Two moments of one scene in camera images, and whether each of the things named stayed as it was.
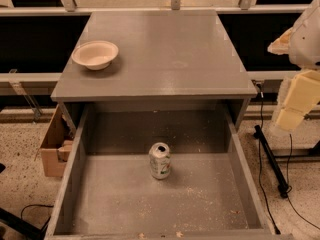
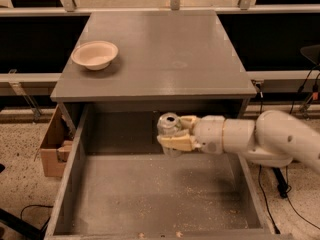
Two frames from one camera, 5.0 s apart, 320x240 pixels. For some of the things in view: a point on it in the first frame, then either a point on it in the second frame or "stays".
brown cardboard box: [56, 145] stays
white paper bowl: [95, 55] stays
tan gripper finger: [302, 97] -> [180, 142]
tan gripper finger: [281, 45] -> [188, 122]
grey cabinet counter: [164, 56] stays
